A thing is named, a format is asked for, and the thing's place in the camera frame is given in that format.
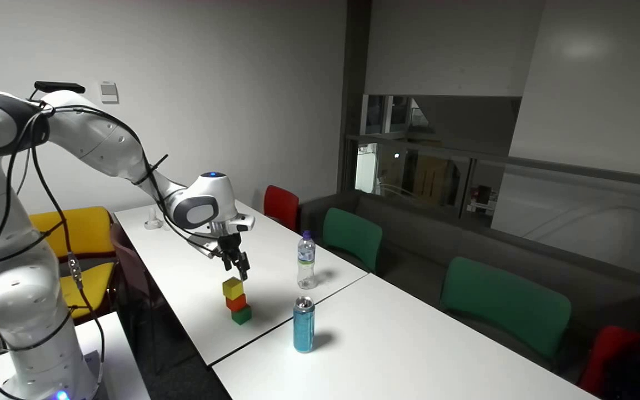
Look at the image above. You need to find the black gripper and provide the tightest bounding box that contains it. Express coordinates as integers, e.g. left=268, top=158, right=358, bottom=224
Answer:
left=216, top=232, right=253, bottom=282

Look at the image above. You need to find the red cube block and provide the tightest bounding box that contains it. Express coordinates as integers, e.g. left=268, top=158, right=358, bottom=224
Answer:
left=225, top=293, right=252, bottom=314

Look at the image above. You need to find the clear plastic water bottle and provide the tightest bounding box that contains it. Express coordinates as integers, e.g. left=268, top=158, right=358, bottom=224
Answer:
left=295, top=230, right=318, bottom=292

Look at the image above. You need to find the red chair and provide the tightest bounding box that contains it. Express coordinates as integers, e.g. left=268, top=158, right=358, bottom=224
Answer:
left=581, top=325, right=640, bottom=398
left=263, top=185, right=303, bottom=234

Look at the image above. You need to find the blue drink can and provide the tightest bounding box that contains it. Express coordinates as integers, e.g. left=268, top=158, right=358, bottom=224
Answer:
left=291, top=293, right=318, bottom=355

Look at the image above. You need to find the small grey tabletop item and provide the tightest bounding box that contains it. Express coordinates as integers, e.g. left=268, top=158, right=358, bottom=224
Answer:
left=143, top=209, right=167, bottom=232

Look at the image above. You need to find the green chair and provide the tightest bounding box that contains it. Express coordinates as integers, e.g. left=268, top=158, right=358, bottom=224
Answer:
left=438, top=257, right=576, bottom=362
left=318, top=208, right=386, bottom=273

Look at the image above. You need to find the yellow chair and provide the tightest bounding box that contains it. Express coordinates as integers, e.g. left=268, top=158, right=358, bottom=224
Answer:
left=0, top=205, right=117, bottom=343

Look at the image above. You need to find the grey sofa bench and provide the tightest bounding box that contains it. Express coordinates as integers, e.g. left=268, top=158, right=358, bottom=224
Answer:
left=300, top=189, right=640, bottom=374

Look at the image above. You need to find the interior glass window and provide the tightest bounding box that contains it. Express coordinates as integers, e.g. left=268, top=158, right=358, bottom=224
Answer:
left=356, top=93, right=524, bottom=224

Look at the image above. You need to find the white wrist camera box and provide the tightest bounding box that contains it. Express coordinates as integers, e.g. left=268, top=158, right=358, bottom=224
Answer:
left=228, top=214, right=257, bottom=232

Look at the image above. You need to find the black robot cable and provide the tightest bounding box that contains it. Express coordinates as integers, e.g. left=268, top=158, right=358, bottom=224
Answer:
left=0, top=102, right=217, bottom=400

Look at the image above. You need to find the white wall switch plate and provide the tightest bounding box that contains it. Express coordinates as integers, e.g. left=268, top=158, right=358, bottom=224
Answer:
left=98, top=78, right=123, bottom=108

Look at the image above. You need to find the black stereo camera bar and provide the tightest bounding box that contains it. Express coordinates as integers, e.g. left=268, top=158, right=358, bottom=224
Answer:
left=33, top=81, right=86, bottom=97

